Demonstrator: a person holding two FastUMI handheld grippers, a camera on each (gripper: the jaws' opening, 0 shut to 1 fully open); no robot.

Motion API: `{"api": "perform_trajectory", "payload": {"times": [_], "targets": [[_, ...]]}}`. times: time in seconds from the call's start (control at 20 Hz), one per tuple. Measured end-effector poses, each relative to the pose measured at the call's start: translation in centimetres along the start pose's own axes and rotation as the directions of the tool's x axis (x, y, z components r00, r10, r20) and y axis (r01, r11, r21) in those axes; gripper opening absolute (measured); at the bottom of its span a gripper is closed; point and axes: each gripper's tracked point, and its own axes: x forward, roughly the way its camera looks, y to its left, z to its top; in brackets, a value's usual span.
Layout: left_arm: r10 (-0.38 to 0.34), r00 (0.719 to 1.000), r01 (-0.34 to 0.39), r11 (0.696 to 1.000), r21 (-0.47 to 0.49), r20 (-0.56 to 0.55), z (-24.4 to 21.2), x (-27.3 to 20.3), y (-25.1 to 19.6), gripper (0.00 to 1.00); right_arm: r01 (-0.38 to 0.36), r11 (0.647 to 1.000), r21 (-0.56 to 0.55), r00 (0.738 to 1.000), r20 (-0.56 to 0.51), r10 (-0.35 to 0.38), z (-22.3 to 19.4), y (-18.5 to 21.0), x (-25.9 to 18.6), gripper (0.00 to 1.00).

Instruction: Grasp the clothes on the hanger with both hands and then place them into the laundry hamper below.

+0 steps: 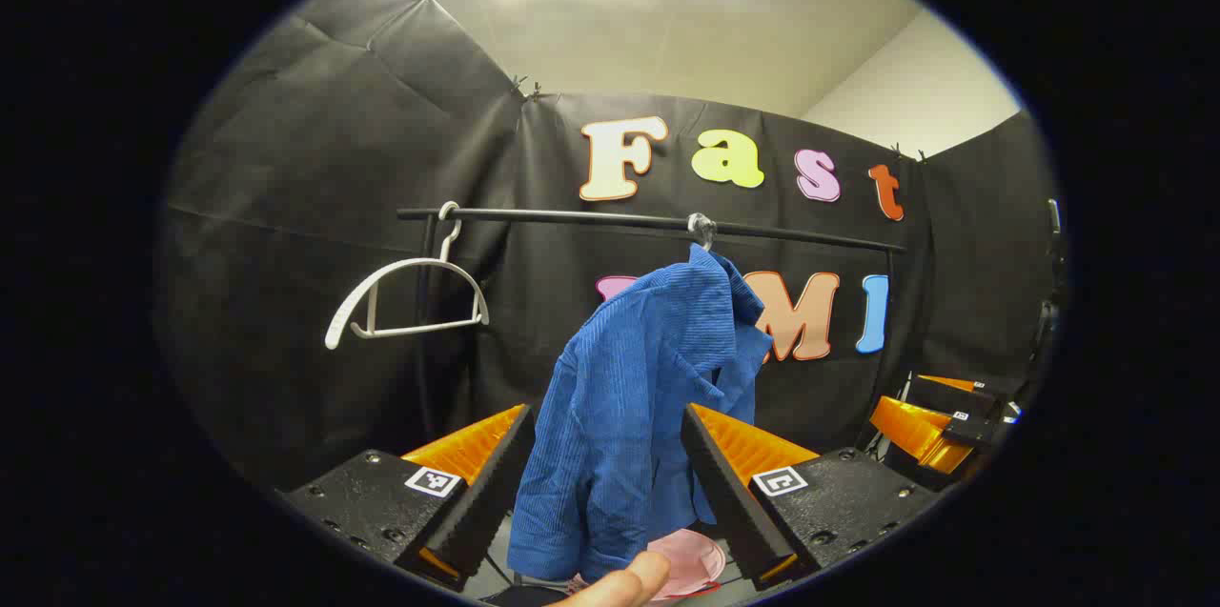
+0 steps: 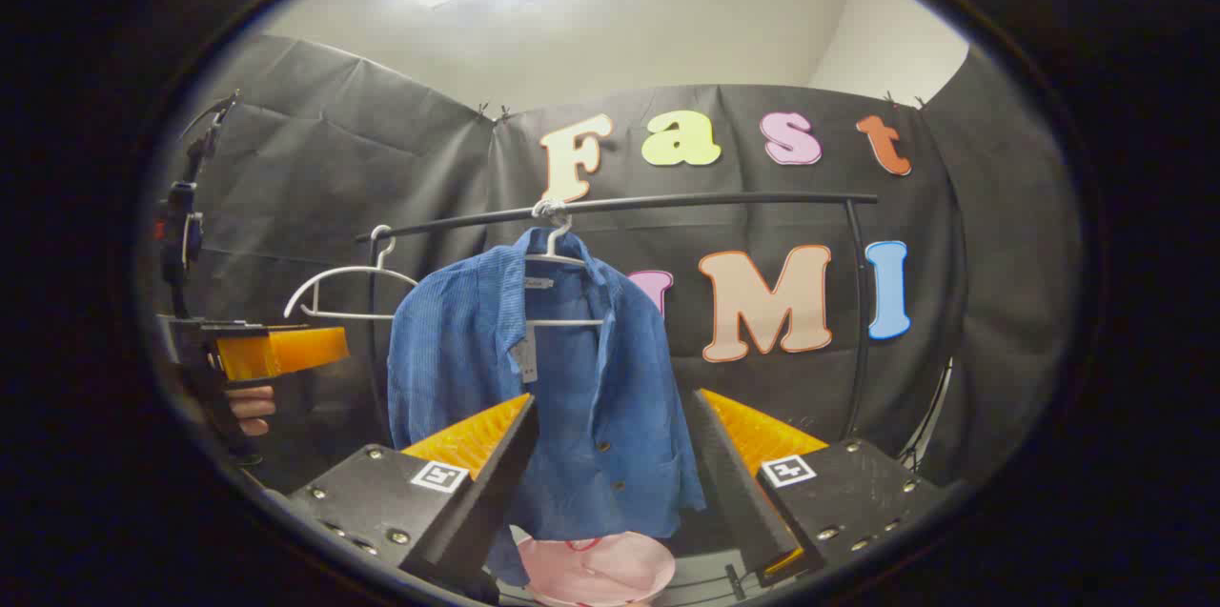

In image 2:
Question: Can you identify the blue corduroy shirt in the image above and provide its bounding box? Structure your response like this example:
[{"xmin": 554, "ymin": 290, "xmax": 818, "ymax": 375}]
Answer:
[{"xmin": 386, "ymin": 227, "xmax": 707, "ymax": 589}]

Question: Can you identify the pink laundry hamper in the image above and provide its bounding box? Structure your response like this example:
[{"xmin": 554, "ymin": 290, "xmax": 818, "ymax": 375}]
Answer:
[{"xmin": 515, "ymin": 531, "xmax": 678, "ymax": 607}]

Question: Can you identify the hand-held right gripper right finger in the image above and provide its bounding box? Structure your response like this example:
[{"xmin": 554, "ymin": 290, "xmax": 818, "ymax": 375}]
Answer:
[{"xmin": 691, "ymin": 388, "xmax": 954, "ymax": 589}]

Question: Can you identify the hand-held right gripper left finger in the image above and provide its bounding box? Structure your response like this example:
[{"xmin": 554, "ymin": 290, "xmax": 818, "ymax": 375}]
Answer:
[{"xmin": 284, "ymin": 393, "xmax": 540, "ymax": 604}]

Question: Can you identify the white plastic clothes hanger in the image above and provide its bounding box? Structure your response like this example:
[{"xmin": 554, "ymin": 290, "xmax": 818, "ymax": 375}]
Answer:
[
  {"xmin": 282, "ymin": 224, "xmax": 421, "ymax": 323},
  {"xmin": 520, "ymin": 201, "xmax": 608, "ymax": 332}
]

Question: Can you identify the black clothes rack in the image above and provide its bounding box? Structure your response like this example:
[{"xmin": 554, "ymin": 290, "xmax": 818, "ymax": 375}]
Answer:
[{"xmin": 355, "ymin": 191, "xmax": 880, "ymax": 455}]

